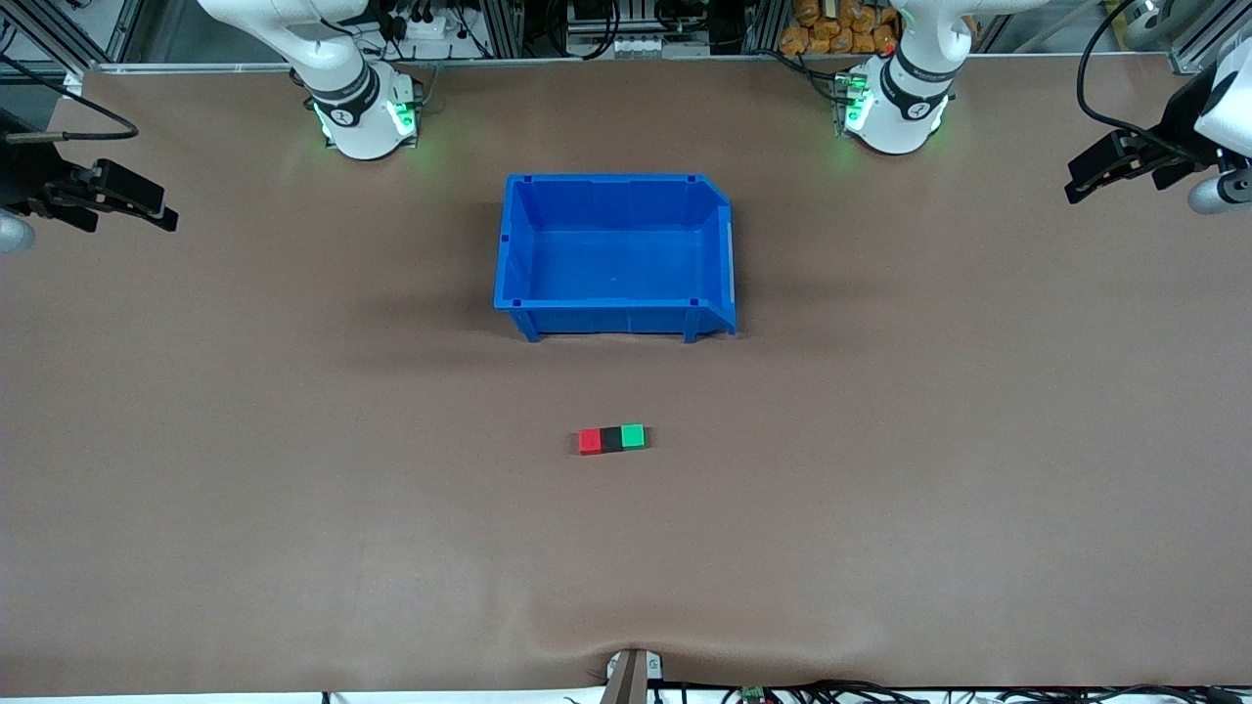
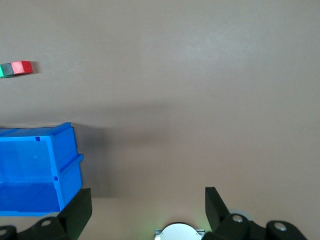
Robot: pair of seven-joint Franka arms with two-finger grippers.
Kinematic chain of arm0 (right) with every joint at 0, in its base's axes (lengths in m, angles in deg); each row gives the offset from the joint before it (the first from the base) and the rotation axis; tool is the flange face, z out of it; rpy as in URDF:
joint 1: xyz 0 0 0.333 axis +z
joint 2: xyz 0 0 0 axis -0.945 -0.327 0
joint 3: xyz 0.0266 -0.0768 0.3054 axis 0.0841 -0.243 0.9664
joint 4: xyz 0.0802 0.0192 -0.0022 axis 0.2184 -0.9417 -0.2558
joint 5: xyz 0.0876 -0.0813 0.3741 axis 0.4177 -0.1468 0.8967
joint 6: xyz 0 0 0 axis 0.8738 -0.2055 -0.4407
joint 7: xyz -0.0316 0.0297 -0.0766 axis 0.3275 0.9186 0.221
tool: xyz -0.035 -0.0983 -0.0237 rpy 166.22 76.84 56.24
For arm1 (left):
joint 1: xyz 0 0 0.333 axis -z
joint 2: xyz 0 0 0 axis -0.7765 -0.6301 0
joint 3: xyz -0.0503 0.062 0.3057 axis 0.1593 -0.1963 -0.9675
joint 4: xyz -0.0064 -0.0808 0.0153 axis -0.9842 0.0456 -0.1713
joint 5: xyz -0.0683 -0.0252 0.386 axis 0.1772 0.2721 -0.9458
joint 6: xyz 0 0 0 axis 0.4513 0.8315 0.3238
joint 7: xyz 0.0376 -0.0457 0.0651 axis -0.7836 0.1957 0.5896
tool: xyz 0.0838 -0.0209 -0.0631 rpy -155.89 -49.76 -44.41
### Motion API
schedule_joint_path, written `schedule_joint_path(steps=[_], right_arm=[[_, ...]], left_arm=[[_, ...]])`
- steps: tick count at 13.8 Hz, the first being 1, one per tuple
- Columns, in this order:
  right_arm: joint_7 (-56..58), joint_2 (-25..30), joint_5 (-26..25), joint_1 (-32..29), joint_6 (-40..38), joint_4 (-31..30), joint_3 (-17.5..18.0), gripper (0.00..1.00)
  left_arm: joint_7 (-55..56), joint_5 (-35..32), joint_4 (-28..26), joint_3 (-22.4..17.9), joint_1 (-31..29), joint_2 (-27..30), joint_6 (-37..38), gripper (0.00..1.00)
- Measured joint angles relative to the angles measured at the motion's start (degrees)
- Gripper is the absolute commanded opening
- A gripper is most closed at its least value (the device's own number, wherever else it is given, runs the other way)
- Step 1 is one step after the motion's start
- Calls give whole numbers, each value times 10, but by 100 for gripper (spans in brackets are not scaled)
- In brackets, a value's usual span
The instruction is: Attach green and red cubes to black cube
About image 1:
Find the aluminium frame post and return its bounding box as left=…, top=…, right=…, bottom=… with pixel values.
left=20, top=0, right=148, bottom=67
left=1169, top=0, right=1252, bottom=74

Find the orange packaged goods pile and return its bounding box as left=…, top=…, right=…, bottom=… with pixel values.
left=780, top=0, right=901, bottom=56

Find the blue plastic storage bin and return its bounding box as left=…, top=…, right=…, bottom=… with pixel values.
left=493, top=173, right=738, bottom=343

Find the white power strip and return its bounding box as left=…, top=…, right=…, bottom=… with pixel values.
left=383, top=8, right=453, bottom=42

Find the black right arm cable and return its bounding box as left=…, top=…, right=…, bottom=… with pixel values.
left=0, top=52, right=140, bottom=144

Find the metal table edge bracket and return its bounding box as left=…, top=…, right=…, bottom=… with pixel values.
left=604, top=647, right=665, bottom=704

